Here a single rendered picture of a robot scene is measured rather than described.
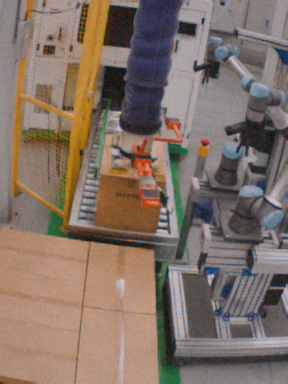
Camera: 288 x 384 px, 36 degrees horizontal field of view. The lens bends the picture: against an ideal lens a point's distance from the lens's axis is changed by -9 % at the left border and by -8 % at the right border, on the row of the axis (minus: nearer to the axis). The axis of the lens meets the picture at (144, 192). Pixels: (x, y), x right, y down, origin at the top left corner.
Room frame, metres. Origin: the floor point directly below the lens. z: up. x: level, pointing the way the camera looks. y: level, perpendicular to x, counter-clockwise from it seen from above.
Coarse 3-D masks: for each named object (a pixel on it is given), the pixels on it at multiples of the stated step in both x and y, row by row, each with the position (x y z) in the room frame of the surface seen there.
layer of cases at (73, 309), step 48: (0, 240) 2.14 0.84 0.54; (48, 240) 2.25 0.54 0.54; (0, 288) 1.71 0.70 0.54; (48, 288) 1.82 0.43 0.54; (96, 288) 1.91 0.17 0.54; (144, 288) 1.98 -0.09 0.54; (0, 336) 1.36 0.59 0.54; (48, 336) 1.45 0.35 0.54; (96, 336) 1.53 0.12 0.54; (144, 336) 1.59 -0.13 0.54
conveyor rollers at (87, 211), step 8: (104, 112) 4.55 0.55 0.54; (112, 112) 4.58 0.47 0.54; (120, 112) 4.60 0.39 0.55; (112, 120) 4.33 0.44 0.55; (112, 128) 4.14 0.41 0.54; (120, 128) 4.15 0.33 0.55; (96, 136) 3.91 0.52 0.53; (104, 136) 3.95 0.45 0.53; (96, 144) 3.76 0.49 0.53; (88, 176) 3.14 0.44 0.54; (88, 184) 3.04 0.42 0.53; (96, 184) 3.05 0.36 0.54; (88, 192) 2.89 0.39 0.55; (96, 192) 2.96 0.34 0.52; (88, 200) 2.79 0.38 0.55; (96, 200) 2.81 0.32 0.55; (80, 208) 2.70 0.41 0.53; (88, 208) 2.70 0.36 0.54; (80, 216) 2.60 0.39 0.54; (88, 216) 2.61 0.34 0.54; (88, 224) 2.52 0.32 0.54; (160, 224) 2.66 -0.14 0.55; (160, 232) 2.57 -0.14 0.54
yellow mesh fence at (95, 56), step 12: (108, 0) 4.65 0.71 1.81; (96, 24) 3.60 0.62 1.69; (96, 36) 3.61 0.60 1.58; (96, 48) 4.09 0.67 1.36; (96, 60) 4.41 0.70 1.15; (96, 72) 4.65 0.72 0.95; (96, 84) 4.68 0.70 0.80; (84, 108) 3.60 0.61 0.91; (84, 120) 3.62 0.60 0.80; (84, 132) 4.09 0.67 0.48; (84, 144) 4.23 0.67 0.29
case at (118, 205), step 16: (160, 144) 3.03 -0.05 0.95; (160, 160) 2.78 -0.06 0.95; (112, 176) 2.47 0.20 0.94; (128, 176) 2.49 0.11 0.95; (112, 192) 2.47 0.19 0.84; (128, 192) 2.48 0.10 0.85; (160, 192) 2.50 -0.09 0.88; (96, 208) 2.46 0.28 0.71; (112, 208) 2.47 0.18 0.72; (128, 208) 2.48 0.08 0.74; (144, 208) 2.49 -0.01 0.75; (160, 208) 2.50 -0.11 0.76; (96, 224) 2.46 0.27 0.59; (112, 224) 2.47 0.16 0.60; (128, 224) 2.48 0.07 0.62; (144, 224) 2.49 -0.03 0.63
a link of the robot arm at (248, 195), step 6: (246, 186) 2.03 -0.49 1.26; (252, 186) 2.04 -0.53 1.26; (240, 192) 2.01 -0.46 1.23; (246, 192) 1.97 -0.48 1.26; (252, 192) 1.96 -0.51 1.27; (258, 192) 1.97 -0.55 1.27; (240, 198) 1.99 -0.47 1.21; (246, 198) 1.96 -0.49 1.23; (252, 198) 1.95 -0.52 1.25; (258, 198) 1.94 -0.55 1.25; (240, 204) 1.98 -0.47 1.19; (246, 204) 1.95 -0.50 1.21; (252, 204) 1.92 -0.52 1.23; (240, 210) 1.97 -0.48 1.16; (246, 210) 1.94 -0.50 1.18; (246, 216) 1.95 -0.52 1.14
